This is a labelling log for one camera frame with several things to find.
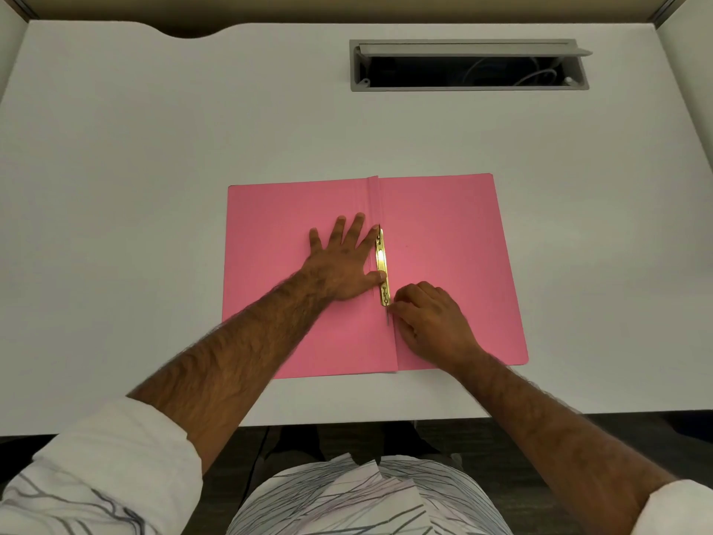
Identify person's right forearm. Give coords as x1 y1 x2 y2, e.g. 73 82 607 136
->
446 351 681 535

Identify person's left hand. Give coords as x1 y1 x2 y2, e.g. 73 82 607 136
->
300 213 388 302

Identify grey cable tray lid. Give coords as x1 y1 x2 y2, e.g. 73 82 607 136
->
358 42 593 58

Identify grey desk cable tray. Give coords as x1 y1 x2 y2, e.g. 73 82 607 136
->
350 39 593 93

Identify pink paper file folder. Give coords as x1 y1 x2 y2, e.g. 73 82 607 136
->
222 173 529 380

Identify person's right hand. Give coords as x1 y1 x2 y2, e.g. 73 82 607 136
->
388 282 481 375

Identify gold metal file fastener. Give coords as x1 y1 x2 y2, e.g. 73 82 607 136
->
376 225 392 327

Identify person's left forearm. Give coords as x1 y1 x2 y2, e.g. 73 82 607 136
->
127 270 336 475

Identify white patterned shirt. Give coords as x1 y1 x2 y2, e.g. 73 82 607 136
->
0 396 713 535

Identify person's dark trousers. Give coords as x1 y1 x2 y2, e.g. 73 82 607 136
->
276 422 446 468

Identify white cable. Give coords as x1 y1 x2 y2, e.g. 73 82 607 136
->
514 58 561 86

